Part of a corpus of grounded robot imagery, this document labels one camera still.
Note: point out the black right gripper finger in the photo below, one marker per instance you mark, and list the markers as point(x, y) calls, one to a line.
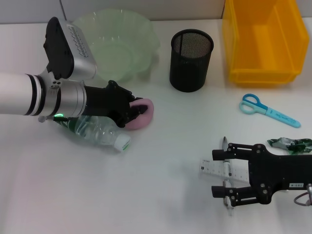
point(218, 192)
point(218, 155)

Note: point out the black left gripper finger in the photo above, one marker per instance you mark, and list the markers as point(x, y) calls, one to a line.
point(131, 96)
point(134, 114)

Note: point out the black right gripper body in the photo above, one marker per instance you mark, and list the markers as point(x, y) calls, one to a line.
point(273, 170)

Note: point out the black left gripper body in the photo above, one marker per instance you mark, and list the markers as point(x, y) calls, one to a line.
point(102, 102)

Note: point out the pink toy peach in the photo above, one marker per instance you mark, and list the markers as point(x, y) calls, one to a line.
point(143, 122)

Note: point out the green plastic wrapper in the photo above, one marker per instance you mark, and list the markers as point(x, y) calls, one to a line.
point(280, 142)

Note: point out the clear green-label water bottle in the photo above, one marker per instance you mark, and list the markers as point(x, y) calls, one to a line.
point(102, 134)

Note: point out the clear plastic ruler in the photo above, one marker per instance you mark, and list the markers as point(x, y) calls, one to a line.
point(213, 170)

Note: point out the grey white pen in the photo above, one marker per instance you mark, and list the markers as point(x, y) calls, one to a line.
point(227, 169)

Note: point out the translucent green fruit bowl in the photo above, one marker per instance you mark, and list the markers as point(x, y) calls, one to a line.
point(126, 44)

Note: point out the blue scissors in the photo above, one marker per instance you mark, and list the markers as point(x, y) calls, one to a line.
point(275, 114)

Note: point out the black mesh pen holder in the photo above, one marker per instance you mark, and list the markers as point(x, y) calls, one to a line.
point(190, 70)

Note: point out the yellow plastic bin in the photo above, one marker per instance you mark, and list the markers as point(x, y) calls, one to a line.
point(265, 72)

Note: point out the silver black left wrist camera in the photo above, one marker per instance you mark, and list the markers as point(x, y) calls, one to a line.
point(63, 48)

